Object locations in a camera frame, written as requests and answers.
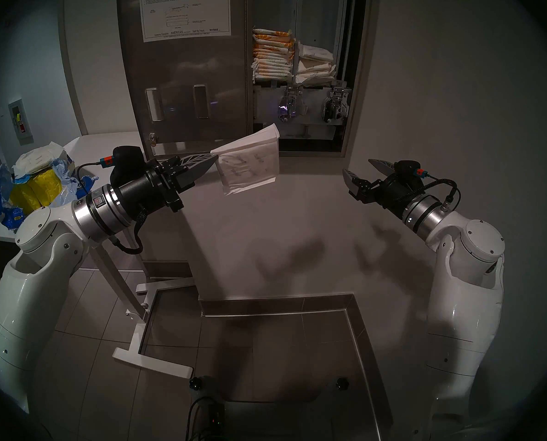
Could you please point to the white printed instruction sheet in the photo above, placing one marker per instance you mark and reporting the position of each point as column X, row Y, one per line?
column 186, row 10

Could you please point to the black electronics box red light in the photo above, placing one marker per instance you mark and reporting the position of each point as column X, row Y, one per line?
column 216, row 417

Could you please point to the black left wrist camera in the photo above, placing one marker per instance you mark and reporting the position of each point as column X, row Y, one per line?
column 126, row 162

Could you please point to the white sanitary pad stack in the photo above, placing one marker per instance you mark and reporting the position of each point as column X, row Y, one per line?
column 36, row 157

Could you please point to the yellow wrapped pad pack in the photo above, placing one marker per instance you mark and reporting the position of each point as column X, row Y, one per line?
column 34, row 192

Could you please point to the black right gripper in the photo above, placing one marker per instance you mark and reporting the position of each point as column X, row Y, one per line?
column 388, row 192

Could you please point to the chrome dispenser push lever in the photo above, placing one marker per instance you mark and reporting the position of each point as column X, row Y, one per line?
column 291, row 105
column 335, row 106

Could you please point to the stainless steel dispenser door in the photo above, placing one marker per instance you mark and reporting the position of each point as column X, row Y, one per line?
column 186, row 77

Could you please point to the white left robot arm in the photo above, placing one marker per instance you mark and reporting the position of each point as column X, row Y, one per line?
column 39, row 261

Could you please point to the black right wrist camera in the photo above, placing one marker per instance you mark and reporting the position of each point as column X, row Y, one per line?
column 409, row 168

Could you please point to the grey robot base platform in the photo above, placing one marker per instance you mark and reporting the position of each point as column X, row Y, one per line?
column 278, row 419

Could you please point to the white pads inside dispenser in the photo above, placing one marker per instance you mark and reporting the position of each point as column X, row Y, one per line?
column 315, row 61

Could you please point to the torn blue plastic pad package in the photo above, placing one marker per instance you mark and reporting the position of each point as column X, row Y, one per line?
column 69, row 192

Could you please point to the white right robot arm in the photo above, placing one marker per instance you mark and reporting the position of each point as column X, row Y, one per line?
column 466, row 297

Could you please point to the small yellow blue carton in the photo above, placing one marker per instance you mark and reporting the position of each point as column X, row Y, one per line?
column 70, row 164

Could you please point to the white overbed table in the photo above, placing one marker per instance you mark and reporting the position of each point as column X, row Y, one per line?
column 117, row 146

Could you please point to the orange printed pad stack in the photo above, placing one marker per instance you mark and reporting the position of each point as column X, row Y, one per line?
column 273, row 54

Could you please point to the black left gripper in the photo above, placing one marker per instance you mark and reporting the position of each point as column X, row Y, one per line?
column 163, row 187

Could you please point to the stainless steel dispenser cabinet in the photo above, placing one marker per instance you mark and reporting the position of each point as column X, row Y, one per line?
column 356, row 77

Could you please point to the black star knob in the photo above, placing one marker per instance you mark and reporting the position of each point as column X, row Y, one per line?
column 197, row 383
column 342, row 383

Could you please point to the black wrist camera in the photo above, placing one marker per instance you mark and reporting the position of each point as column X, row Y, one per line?
column 409, row 168
column 126, row 162

